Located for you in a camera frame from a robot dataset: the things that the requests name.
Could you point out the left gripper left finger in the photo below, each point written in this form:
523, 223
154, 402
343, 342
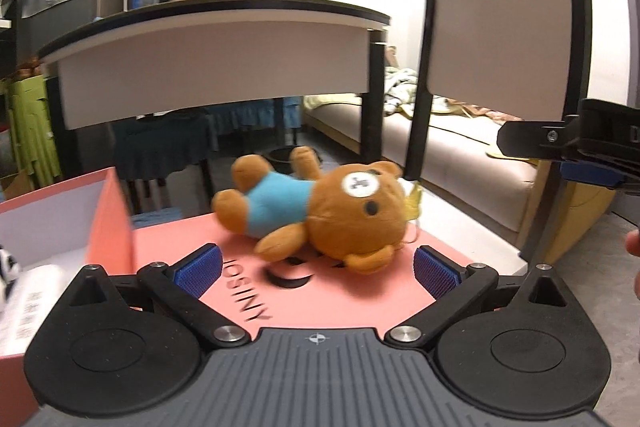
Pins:
178, 288

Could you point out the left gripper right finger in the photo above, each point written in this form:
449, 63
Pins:
458, 292

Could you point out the brown teddy bear blue shirt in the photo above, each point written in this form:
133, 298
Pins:
357, 214

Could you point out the pink box lid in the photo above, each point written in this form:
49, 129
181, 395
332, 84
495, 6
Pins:
311, 292

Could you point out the pink cardboard box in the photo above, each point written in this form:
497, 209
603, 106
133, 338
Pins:
52, 233

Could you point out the panda plush toy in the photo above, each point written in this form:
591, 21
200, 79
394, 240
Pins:
9, 272

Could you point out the person's hand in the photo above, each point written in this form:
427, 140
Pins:
633, 248

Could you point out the beige sofa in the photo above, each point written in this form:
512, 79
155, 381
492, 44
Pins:
462, 162

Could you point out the dark teal skirted chair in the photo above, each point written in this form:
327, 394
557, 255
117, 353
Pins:
151, 147

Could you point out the black bowl on floor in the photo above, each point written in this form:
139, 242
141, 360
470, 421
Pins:
287, 159

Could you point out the white dining table black legs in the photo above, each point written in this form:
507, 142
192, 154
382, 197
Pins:
184, 54

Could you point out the white chair black frame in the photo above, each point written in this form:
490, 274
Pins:
527, 58

